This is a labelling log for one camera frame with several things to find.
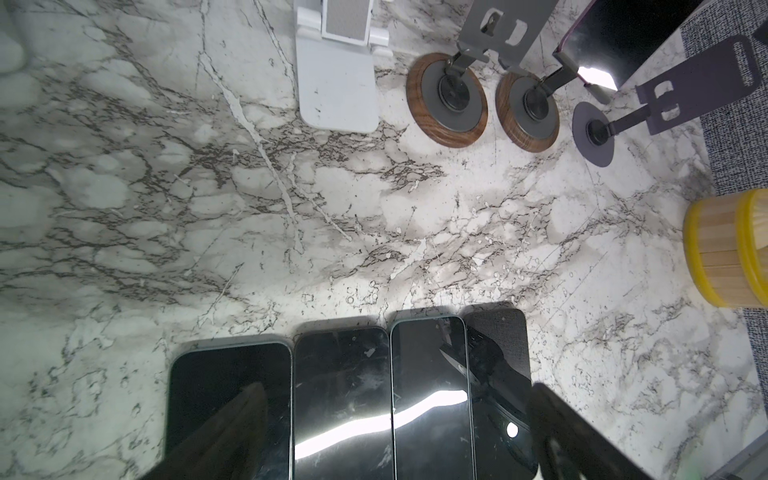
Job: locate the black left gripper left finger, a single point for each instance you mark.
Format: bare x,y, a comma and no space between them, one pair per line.
227,446

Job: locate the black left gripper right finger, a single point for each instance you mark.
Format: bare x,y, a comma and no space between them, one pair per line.
566,446

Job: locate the black phone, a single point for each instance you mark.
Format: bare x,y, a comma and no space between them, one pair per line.
432,420
612,39
500,383
204,380
342,405

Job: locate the purple round phone stand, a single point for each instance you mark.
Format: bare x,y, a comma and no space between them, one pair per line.
714,78

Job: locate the round wooden phone stand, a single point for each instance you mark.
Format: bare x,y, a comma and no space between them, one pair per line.
526,107
444,96

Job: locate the white flat phone stand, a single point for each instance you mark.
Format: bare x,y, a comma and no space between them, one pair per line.
335,46

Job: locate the yellow bowl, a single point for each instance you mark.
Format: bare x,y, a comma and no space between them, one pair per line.
725,245

